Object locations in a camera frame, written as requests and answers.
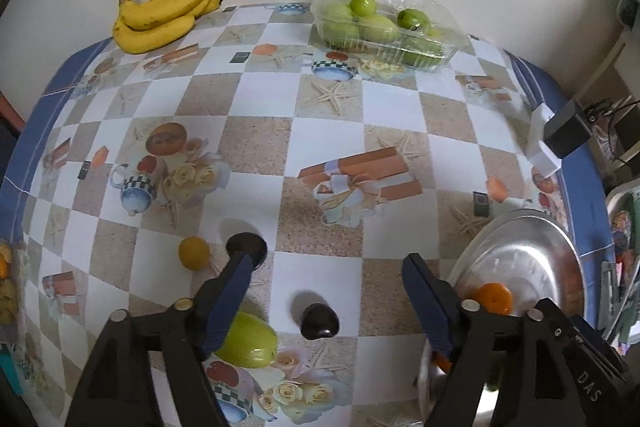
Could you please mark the black power adapter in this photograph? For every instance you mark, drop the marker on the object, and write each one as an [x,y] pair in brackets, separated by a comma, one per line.
[567,130]

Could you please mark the patterned checkered tablecloth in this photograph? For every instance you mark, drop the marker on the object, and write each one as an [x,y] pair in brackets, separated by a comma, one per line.
[343,164]

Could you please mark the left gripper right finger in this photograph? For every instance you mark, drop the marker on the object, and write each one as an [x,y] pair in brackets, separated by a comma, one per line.
[536,388]

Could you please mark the white charger block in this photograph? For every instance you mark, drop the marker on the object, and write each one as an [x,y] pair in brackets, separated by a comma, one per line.
[536,151]

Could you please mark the orange tangerine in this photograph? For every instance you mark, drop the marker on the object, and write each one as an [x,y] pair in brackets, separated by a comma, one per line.
[496,298]

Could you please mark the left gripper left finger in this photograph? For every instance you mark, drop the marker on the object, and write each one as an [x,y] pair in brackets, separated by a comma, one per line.
[116,386]

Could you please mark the small yellow-brown fruit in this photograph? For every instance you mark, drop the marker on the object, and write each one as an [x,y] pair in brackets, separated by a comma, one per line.
[194,253]

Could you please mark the large green mango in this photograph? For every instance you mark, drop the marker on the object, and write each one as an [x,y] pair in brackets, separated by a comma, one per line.
[251,342]

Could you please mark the dark plum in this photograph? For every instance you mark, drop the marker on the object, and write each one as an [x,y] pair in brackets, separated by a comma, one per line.
[248,243]
[319,321]

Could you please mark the silver metal bowl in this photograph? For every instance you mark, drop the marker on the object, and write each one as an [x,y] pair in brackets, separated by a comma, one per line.
[530,254]

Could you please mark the clear plastic fruit container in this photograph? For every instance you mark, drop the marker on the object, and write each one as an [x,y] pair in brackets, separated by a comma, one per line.
[419,34]

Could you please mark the yellow banana bunch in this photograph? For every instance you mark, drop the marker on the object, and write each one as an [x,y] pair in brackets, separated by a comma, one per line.
[142,27]

